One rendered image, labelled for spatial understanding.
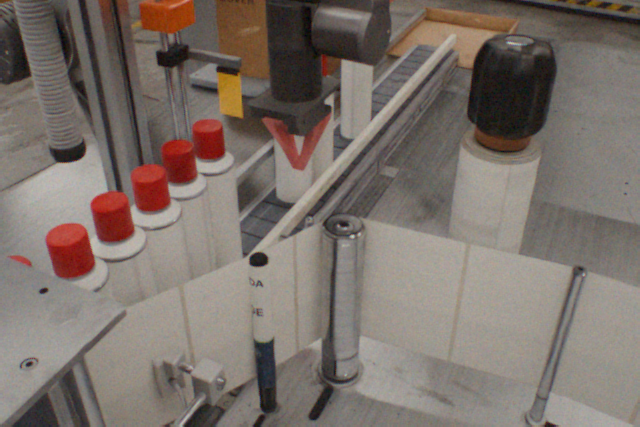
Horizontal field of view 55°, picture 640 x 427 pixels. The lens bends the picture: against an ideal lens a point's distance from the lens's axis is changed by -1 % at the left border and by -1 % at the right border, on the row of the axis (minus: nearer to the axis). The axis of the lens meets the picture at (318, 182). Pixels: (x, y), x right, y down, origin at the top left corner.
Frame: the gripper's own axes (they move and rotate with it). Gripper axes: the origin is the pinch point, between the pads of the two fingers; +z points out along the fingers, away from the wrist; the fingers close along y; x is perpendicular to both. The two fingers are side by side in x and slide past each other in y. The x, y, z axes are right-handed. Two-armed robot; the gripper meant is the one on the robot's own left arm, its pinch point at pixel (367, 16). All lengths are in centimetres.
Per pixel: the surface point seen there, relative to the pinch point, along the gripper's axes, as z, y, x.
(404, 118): 11.6, 6.8, 15.6
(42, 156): 42, -178, 121
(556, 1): -180, -9, 363
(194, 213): 38, 4, -37
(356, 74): 10.6, 2.2, -2.2
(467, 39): -24, 3, 63
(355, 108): 15.1, 2.3, 1.7
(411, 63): -4.9, -0.9, 34.5
